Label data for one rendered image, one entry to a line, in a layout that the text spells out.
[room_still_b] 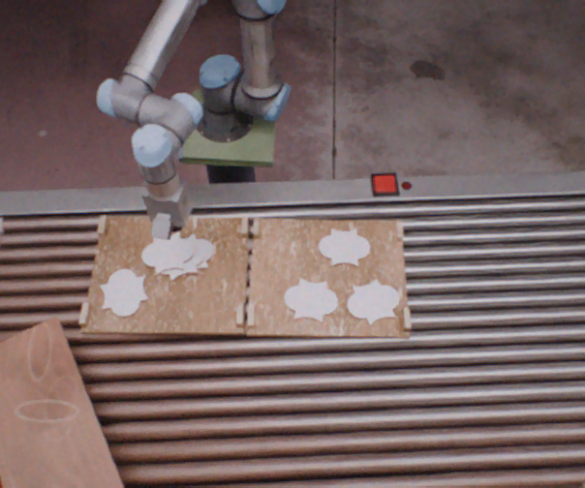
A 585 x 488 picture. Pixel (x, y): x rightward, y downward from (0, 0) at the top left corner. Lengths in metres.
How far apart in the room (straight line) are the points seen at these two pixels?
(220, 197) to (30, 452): 0.83
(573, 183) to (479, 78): 1.70
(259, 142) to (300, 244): 0.42
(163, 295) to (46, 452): 0.47
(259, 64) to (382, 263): 0.62
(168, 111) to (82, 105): 2.18
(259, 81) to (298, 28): 2.05
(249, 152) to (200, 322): 0.60
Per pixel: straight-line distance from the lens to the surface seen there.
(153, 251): 1.67
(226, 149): 1.93
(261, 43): 1.62
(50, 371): 1.51
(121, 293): 1.65
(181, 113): 1.33
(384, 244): 1.70
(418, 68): 3.58
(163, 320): 1.60
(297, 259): 1.65
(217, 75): 1.82
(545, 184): 1.97
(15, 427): 1.49
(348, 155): 3.10
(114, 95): 1.39
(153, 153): 1.25
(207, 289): 1.62
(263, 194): 1.80
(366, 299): 1.59
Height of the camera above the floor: 2.36
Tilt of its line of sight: 58 degrees down
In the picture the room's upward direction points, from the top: straight up
